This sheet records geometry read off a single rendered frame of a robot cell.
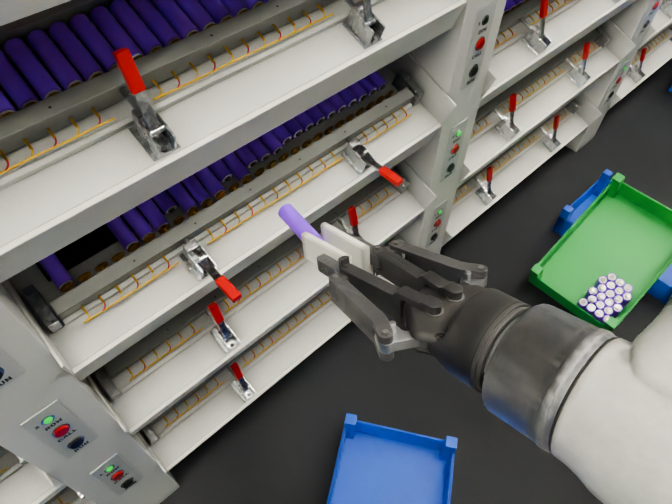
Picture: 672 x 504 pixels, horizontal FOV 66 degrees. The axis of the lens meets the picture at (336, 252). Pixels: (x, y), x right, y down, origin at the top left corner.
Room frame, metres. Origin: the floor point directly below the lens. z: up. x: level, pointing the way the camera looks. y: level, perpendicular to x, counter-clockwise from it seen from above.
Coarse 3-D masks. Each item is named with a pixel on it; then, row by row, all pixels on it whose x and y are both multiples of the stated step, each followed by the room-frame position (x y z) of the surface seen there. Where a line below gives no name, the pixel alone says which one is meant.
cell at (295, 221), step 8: (280, 208) 0.38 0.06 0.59; (288, 208) 0.37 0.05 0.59; (280, 216) 0.37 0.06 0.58; (288, 216) 0.37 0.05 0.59; (296, 216) 0.36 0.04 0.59; (288, 224) 0.36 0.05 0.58; (296, 224) 0.35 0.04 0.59; (304, 224) 0.35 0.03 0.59; (296, 232) 0.35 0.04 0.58; (312, 232) 0.34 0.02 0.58
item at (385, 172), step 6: (366, 156) 0.54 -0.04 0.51; (366, 162) 0.53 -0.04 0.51; (372, 162) 0.53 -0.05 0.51; (378, 168) 0.52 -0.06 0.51; (384, 168) 0.52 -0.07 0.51; (384, 174) 0.51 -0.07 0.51; (390, 174) 0.51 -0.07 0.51; (396, 174) 0.51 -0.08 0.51; (390, 180) 0.50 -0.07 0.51; (396, 180) 0.49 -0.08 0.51; (402, 180) 0.50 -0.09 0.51; (396, 186) 0.49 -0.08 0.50
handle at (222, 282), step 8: (200, 264) 0.36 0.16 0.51; (208, 264) 0.36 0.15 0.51; (208, 272) 0.35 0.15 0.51; (216, 272) 0.35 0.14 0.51; (216, 280) 0.33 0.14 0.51; (224, 280) 0.33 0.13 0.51; (224, 288) 0.32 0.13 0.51; (232, 288) 0.32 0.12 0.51; (232, 296) 0.31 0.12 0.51; (240, 296) 0.32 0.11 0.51
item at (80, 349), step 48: (384, 96) 0.67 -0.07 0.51; (432, 96) 0.66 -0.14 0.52; (288, 144) 0.56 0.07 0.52; (384, 144) 0.59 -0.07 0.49; (336, 192) 0.50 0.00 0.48; (240, 240) 0.41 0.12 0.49; (48, 288) 0.32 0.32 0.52; (144, 288) 0.33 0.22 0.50; (192, 288) 0.34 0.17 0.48; (48, 336) 0.27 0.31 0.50; (96, 336) 0.27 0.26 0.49; (144, 336) 0.30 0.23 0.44
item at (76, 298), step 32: (352, 128) 0.58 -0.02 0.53; (288, 160) 0.51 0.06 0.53; (320, 160) 0.53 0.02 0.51; (256, 192) 0.46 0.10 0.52; (288, 192) 0.48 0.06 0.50; (192, 224) 0.40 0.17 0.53; (224, 224) 0.42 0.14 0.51; (128, 256) 0.35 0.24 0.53; (160, 256) 0.37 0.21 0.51; (96, 288) 0.31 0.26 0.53
